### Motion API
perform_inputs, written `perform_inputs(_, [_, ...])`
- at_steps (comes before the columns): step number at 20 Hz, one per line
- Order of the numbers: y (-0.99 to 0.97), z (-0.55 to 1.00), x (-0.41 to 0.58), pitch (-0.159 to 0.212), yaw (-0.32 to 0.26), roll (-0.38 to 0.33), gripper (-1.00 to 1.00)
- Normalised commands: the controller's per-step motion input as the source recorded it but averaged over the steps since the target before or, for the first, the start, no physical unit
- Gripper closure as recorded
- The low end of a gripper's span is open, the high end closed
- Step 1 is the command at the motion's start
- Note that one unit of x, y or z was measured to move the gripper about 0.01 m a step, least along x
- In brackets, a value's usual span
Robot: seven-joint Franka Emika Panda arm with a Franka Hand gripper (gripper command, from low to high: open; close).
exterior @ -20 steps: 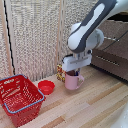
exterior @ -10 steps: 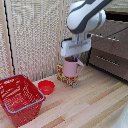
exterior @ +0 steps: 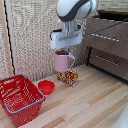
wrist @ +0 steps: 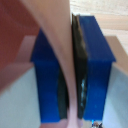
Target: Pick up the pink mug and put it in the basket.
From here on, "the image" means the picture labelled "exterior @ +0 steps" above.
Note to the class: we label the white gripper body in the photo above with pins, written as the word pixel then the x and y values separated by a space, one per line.
pixel 66 39

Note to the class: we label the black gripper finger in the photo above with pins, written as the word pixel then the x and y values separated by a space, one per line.
pixel 57 51
pixel 67 51

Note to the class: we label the pink mug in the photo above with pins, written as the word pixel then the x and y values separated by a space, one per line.
pixel 63 62

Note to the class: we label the red shopping basket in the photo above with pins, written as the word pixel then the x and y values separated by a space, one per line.
pixel 19 98

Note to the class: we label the colourful snack box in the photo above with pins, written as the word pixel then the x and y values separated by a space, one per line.
pixel 68 77

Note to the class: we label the red bowl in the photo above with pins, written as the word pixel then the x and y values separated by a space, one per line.
pixel 46 87

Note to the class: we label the brown drawer cabinet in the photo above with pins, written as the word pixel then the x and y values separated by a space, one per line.
pixel 110 46

